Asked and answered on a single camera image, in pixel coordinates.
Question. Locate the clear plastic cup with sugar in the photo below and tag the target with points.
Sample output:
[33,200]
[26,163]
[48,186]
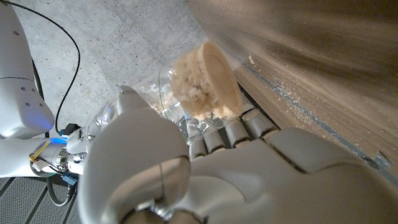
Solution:
[102,115]

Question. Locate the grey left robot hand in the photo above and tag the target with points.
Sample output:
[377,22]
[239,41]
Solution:
[248,180]

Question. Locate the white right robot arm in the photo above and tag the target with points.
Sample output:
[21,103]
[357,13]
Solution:
[18,102]

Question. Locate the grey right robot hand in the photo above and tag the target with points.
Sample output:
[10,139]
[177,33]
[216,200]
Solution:
[77,149]

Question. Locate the grey tape rectangle outline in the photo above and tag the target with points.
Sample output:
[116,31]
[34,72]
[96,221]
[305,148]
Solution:
[311,116]

